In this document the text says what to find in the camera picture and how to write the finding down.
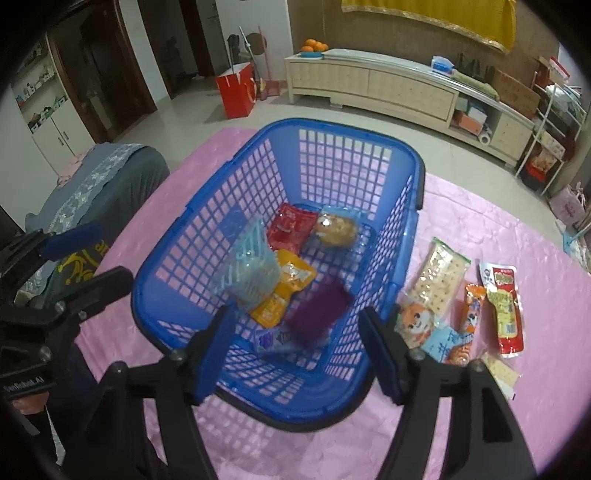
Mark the red yellow long snack packet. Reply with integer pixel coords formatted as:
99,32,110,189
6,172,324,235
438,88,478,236
478,260,527,356

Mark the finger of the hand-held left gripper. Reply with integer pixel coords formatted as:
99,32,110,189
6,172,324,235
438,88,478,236
0,222,105,296
0,267,134,326

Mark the white cupboard with shelves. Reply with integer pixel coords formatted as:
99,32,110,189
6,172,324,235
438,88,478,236
11,41,96,177

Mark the blue plastic basket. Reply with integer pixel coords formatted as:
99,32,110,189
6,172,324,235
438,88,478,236
130,117,426,433

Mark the dark wooden door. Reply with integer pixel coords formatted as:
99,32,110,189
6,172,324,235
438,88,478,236
46,0,158,145

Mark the black router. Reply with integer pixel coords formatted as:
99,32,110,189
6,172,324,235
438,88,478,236
457,52,491,78

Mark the cream TV cabinet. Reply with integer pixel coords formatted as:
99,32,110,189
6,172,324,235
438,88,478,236
284,48,536,168

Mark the orange box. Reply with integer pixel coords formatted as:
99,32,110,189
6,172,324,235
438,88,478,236
451,113,485,134

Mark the white metal shelf rack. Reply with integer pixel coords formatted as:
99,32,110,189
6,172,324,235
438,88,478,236
515,82,585,195

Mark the red white box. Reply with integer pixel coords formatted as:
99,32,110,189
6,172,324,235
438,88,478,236
537,55,572,87

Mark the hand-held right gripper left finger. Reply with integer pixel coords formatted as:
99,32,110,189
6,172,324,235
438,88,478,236
62,305,238,480

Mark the black white folded stand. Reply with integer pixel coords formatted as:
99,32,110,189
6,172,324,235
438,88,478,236
226,25,256,70

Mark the pink quilted mattress cover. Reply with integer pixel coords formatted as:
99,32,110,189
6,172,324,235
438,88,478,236
74,127,591,480

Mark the pink bag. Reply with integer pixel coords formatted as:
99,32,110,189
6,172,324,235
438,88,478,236
549,182,588,227

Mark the white lace cover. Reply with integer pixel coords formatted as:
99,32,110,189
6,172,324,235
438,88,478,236
46,144,145,236

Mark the red paper bag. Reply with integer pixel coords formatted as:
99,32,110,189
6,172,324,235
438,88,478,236
216,62,257,120

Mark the green-edged cracker packet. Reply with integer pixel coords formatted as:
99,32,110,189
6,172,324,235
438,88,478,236
409,237,472,312

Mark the orange cartoon snack packet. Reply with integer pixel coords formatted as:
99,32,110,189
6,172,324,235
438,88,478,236
394,300,437,349

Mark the cardboard box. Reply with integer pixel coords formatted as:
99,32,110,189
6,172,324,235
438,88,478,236
489,69,541,119

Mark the grey patterned cushion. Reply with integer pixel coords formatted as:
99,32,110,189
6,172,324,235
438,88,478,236
25,143,171,296

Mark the clear light blue snack packet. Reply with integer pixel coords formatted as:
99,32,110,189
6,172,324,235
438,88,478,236
215,217,282,315

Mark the blue purple snack packet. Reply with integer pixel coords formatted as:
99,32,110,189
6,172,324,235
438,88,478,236
254,323,301,356

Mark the person's left hand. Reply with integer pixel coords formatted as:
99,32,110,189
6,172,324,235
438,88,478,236
11,390,49,435

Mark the bun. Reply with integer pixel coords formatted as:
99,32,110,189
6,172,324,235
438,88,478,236
314,210,361,250

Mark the pink cloth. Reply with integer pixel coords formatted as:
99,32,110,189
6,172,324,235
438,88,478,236
56,156,88,186

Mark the red dustpan with broom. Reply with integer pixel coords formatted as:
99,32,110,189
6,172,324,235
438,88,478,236
255,27,280,101

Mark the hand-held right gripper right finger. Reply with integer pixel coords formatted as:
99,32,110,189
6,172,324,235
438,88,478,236
358,307,539,480

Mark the green cushion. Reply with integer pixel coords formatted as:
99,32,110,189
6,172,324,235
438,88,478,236
455,71,500,101

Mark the small cracker packet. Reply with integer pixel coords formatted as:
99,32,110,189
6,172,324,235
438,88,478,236
480,352,520,398

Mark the mop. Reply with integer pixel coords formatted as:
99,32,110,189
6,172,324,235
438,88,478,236
561,222,591,266

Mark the orange sausage packet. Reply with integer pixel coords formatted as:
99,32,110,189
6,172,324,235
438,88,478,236
459,282,488,335

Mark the yellow cloth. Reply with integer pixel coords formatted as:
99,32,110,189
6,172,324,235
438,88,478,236
342,0,517,52

